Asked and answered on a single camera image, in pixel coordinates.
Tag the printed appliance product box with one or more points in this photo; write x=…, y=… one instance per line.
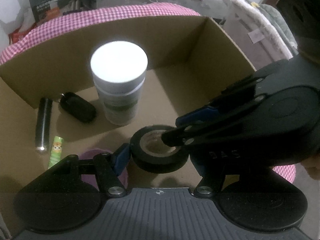
x=45, y=5

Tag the person's right hand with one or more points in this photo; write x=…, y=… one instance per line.
x=312, y=167

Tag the black car key fob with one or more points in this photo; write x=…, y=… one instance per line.
x=77, y=107

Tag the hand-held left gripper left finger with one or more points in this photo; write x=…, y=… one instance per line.
x=122, y=157

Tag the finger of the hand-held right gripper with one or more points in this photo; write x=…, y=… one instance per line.
x=197, y=116
x=180, y=135

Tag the white plastic bag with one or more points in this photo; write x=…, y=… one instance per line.
x=25, y=17

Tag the black tape roll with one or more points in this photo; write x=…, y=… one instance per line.
x=160, y=165

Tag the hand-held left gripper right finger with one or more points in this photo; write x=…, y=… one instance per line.
x=212, y=177

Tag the white fleece blanket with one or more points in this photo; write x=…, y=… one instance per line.
x=245, y=7

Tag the pink checked cloth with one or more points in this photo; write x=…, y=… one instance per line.
x=100, y=12

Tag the grey-green blanket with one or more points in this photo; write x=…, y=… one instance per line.
x=277, y=20

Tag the white paper tag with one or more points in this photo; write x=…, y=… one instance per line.
x=256, y=35

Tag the grey fabric sofa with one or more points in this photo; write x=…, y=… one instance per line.
x=240, y=45

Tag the red plastic bag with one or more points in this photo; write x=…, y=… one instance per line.
x=17, y=36

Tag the brown cardboard box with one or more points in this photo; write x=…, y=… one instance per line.
x=175, y=55

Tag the white bottle with green label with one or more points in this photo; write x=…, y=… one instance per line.
x=117, y=62

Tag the green glue stick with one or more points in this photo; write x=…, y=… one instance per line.
x=56, y=152

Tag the black flashlight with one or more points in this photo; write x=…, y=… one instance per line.
x=43, y=122

